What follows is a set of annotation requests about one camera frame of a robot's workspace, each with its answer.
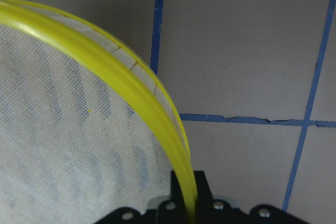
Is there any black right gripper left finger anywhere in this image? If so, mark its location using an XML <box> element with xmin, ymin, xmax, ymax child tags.
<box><xmin>155</xmin><ymin>170</ymin><xmax>188</xmax><ymax>224</ymax></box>

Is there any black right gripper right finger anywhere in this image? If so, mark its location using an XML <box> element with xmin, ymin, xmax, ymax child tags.
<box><xmin>194</xmin><ymin>170</ymin><xmax>250</xmax><ymax>224</ymax></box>

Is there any yellow top steamer layer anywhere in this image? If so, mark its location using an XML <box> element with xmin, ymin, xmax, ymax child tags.
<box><xmin>1</xmin><ymin>0</ymin><xmax>197</xmax><ymax>222</ymax></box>

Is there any white mesh steamer liner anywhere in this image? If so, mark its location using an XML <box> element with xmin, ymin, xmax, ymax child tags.
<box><xmin>1</xmin><ymin>25</ymin><xmax>171</xmax><ymax>223</ymax></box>

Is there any brown gridded table mat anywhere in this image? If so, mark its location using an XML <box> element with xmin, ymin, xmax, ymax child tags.
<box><xmin>28</xmin><ymin>0</ymin><xmax>335</xmax><ymax>223</ymax></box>

